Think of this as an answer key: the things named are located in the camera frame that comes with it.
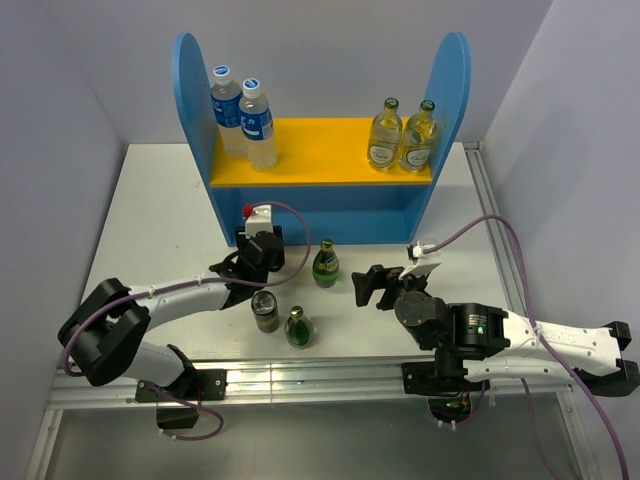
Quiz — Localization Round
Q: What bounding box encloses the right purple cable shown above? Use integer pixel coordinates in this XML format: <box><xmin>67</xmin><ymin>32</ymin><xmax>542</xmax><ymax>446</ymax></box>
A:
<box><xmin>424</xmin><ymin>214</ymin><xmax>630</xmax><ymax>480</ymax></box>

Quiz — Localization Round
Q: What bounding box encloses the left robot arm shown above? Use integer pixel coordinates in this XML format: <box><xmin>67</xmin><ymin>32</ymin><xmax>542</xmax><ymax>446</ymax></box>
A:
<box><xmin>57</xmin><ymin>226</ymin><xmax>284</xmax><ymax>399</ymax></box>

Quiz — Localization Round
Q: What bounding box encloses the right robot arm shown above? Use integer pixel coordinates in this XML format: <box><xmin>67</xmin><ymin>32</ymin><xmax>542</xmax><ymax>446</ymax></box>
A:
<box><xmin>351</xmin><ymin>265</ymin><xmax>639</xmax><ymax>397</ymax></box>

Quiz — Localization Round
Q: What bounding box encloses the aluminium rail front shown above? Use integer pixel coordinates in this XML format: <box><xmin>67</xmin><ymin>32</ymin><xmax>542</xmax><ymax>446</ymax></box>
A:
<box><xmin>47</xmin><ymin>355</ymin><xmax>574</xmax><ymax>411</ymax></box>

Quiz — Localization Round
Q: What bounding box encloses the aluminium rail right side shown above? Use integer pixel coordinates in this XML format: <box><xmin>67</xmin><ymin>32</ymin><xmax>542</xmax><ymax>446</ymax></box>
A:
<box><xmin>463</xmin><ymin>142</ymin><xmax>528</xmax><ymax>314</ymax></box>

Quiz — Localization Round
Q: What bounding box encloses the aluminium rail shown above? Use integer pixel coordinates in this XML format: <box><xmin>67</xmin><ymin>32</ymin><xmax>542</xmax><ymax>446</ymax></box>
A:
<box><xmin>47</xmin><ymin>355</ymin><xmax>574</xmax><ymax>411</ymax></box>
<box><xmin>463</xmin><ymin>142</ymin><xmax>528</xmax><ymax>314</ymax></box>

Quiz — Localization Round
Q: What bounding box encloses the yellow glass bottle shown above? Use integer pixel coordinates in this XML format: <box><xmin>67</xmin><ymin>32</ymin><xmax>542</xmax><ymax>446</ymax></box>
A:
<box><xmin>367</xmin><ymin>97</ymin><xmax>403</xmax><ymax>171</ymax></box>
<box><xmin>398</xmin><ymin>99</ymin><xmax>439</xmax><ymax>172</ymax></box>

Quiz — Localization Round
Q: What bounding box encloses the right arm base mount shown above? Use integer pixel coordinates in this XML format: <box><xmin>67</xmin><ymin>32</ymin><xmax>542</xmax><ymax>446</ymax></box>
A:
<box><xmin>401</xmin><ymin>362</ymin><xmax>490</xmax><ymax>431</ymax></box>

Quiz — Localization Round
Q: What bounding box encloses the green glass bottle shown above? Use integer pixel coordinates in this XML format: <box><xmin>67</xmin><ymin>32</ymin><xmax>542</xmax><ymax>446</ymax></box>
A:
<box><xmin>312</xmin><ymin>238</ymin><xmax>340</xmax><ymax>288</ymax></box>
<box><xmin>284</xmin><ymin>305</ymin><xmax>314</xmax><ymax>349</ymax></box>

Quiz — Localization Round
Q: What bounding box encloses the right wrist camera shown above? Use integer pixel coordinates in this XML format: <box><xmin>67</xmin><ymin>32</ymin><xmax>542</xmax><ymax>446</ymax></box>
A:
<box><xmin>399</xmin><ymin>238</ymin><xmax>442</xmax><ymax>280</ymax></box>

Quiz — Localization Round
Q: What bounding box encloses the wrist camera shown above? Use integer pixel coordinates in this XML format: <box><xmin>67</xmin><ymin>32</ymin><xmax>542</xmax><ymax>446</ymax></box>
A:
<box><xmin>243</xmin><ymin>204</ymin><xmax>274</xmax><ymax>238</ymax></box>
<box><xmin>399</xmin><ymin>238</ymin><xmax>442</xmax><ymax>280</ymax></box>

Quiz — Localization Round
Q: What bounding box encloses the blue and yellow wooden shelf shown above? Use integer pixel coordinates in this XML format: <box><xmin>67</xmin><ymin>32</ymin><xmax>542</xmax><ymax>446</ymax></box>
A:
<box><xmin>172</xmin><ymin>32</ymin><xmax>472</xmax><ymax>246</ymax></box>

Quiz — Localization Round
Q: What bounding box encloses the yellow glass bottle right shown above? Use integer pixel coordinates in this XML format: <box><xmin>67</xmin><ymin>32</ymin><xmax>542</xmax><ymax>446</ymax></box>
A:
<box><xmin>398</xmin><ymin>99</ymin><xmax>439</xmax><ymax>172</ymax></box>

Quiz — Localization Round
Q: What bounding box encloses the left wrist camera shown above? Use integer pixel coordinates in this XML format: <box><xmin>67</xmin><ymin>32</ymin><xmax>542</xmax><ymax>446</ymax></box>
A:
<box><xmin>243</xmin><ymin>204</ymin><xmax>274</xmax><ymax>238</ymax></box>

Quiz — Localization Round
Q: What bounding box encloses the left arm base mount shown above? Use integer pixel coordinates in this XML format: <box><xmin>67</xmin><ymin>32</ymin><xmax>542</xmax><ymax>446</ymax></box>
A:
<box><xmin>134</xmin><ymin>369</ymin><xmax>227</xmax><ymax>434</ymax></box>

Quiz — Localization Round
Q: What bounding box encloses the green glass bottle front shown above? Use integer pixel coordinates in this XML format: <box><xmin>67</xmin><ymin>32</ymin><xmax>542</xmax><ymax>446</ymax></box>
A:
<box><xmin>284</xmin><ymin>305</ymin><xmax>314</xmax><ymax>349</ymax></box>

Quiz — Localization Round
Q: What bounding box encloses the yellow glass bottle left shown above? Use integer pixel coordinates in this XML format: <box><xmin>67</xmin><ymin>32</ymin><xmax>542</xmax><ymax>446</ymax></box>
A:
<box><xmin>367</xmin><ymin>97</ymin><xmax>403</xmax><ymax>171</ymax></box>

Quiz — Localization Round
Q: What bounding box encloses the Pocari bottle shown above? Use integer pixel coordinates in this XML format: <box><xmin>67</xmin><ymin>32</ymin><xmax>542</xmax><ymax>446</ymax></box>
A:
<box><xmin>239</xmin><ymin>78</ymin><xmax>278</xmax><ymax>171</ymax></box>
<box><xmin>210</xmin><ymin>65</ymin><xmax>247</xmax><ymax>158</ymax></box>

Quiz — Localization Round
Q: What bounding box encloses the dark can front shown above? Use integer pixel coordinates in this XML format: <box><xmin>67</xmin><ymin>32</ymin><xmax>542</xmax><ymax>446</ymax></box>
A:
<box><xmin>251</xmin><ymin>290</ymin><xmax>280</xmax><ymax>333</ymax></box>

